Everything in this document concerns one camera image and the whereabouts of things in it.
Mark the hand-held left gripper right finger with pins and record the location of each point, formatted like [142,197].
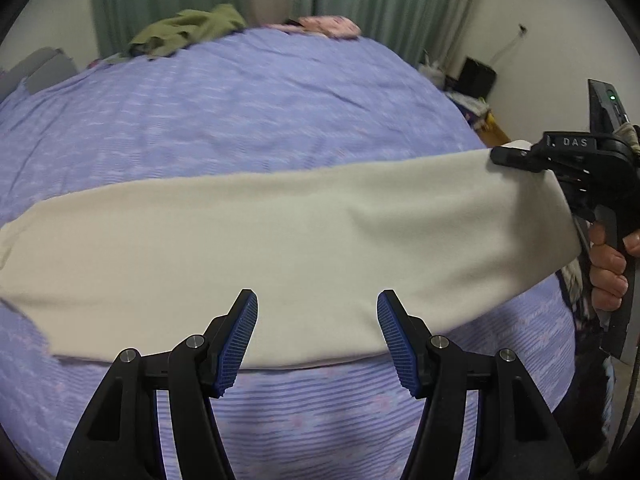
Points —
[397,340]

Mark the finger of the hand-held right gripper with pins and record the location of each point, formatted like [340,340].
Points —
[515,156]

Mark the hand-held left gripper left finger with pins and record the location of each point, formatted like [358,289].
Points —
[235,340]

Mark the cream pants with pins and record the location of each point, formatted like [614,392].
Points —
[300,250]

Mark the person's right hand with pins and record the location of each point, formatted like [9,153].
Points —
[607,270]

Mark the black floor heater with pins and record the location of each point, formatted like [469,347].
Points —
[477,77]

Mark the white paper bag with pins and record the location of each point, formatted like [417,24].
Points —
[432,71]

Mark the pink patterned garment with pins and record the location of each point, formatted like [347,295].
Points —
[330,26]

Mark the blue patterned bedspread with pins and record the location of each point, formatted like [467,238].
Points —
[225,110]

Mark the olive green garment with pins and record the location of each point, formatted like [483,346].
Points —
[187,30]

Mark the grey padded headboard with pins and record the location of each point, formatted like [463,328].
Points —
[47,70]

